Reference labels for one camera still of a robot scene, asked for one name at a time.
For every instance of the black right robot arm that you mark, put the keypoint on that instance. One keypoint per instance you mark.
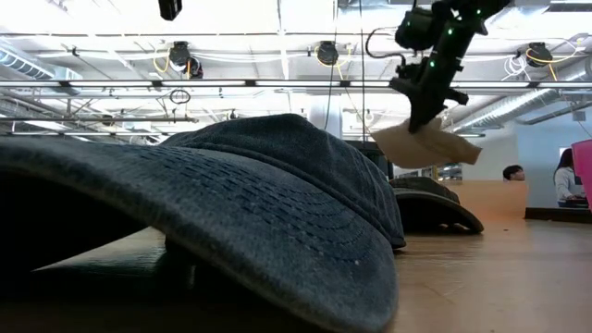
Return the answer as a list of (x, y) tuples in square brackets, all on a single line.
[(462, 23)]

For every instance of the beige cap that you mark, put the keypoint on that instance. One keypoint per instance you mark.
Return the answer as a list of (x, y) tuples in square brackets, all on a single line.
[(430, 150)]

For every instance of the blue denim cap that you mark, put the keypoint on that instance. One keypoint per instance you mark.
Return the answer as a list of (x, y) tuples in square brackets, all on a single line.
[(231, 208)]

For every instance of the silver ventilation duct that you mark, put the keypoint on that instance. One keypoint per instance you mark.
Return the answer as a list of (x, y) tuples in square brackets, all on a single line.
[(23, 65), (509, 108)]

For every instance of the red plastic tray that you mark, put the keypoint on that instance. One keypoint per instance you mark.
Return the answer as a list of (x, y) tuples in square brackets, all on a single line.
[(583, 171)]

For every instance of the dark grey cap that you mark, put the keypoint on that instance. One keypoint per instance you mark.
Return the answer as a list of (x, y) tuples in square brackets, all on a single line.
[(430, 208)]

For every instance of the person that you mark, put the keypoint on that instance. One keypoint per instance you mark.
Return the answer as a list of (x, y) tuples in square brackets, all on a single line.
[(566, 185), (514, 173)]

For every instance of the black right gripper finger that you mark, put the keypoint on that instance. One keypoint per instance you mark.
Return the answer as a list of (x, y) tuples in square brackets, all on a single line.
[(417, 115), (433, 111)]

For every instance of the black aluminium table frame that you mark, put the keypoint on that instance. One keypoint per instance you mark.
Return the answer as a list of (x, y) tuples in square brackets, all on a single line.
[(555, 213)]

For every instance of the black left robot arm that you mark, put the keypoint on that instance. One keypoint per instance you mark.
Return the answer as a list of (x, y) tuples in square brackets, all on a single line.
[(169, 9)]

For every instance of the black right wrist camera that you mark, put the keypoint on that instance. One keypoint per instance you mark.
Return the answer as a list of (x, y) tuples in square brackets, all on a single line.
[(416, 28)]

